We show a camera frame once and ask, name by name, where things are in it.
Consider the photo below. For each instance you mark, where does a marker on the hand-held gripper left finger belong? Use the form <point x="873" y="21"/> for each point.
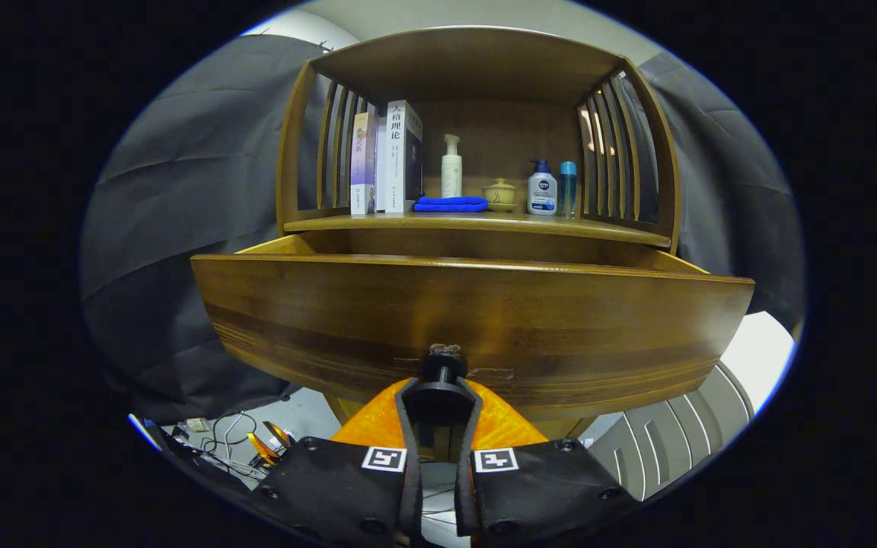
<point x="412" y="502"/>

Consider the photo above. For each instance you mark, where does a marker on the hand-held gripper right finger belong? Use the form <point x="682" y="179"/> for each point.
<point x="465" y="502"/>

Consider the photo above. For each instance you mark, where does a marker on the black drawer knob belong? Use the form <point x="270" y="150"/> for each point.
<point x="442" y="403"/>

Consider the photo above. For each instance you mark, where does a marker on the wooden drawer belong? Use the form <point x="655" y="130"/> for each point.
<point x="332" y="320"/>

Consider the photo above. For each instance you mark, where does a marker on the wooden countertop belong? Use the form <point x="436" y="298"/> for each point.
<point x="484" y="221"/>

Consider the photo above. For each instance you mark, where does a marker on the wooden cabinet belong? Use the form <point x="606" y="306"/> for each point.
<point x="499" y="129"/>

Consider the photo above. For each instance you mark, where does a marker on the orange black tool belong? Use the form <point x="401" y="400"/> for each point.
<point x="263" y="449"/>

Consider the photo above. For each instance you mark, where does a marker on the white power adapter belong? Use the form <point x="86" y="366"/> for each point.
<point x="196" y="424"/>

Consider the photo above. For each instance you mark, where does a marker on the blue folded cloth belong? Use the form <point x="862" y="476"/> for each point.
<point x="450" y="204"/>

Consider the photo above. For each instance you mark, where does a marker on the yellow lidded teacup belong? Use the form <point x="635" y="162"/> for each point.
<point x="499" y="194"/>

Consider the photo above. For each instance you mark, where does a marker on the white lotion bottle blue cap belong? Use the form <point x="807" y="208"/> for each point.
<point x="542" y="194"/>

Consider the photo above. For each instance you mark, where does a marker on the clear bottle blue cap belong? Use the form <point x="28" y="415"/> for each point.
<point x="567" y="194"/>

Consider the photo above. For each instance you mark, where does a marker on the white pump bottle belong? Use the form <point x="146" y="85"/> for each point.
<point x="451" y="175"/>

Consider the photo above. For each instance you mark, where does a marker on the purple book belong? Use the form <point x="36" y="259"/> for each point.
<point x="363" y="167"/>

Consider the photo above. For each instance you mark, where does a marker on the thick white book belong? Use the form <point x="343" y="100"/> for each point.
<point x="397" y="164"/>

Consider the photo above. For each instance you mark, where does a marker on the black backdrop cloth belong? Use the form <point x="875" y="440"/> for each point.
<point x="180" y="228"/>

